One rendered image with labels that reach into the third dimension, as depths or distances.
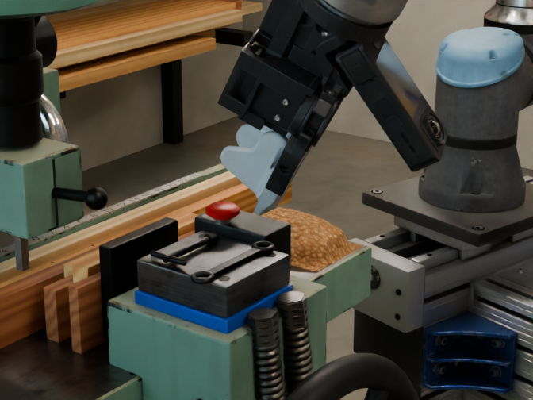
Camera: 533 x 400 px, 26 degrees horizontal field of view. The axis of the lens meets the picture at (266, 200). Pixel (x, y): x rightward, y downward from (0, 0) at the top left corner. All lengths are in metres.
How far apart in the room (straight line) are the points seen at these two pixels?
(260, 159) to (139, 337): 0.19
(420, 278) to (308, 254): 0.37
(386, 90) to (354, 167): 3.61
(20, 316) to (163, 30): 2.92
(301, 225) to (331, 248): 0.04
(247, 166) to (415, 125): 0.14
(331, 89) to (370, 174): 3.53
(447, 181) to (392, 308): 0.20
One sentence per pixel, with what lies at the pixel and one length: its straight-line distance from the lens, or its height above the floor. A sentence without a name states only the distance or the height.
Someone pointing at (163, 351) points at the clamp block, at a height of 0.93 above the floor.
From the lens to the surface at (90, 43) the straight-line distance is 3.73.
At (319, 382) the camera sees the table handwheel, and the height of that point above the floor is 0.95.
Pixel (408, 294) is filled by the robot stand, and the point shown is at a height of 0.74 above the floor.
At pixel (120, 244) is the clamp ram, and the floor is 0.99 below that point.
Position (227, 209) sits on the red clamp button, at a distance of 1.00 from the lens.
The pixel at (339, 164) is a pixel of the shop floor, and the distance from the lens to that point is 4.49.
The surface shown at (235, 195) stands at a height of 0.94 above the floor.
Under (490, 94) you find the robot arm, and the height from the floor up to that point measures 0.98.
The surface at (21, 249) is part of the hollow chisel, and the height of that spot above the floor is 0.97.
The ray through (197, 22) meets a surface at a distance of 4.06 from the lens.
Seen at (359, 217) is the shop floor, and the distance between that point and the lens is 3.94.
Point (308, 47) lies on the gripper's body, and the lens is 0.86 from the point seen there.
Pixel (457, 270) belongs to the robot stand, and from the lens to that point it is 1.60.
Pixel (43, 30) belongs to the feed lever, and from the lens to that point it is 1.22.
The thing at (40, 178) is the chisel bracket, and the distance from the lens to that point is 1.01.
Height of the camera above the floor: 1.37
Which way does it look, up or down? 20 degrees down
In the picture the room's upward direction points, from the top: straight up
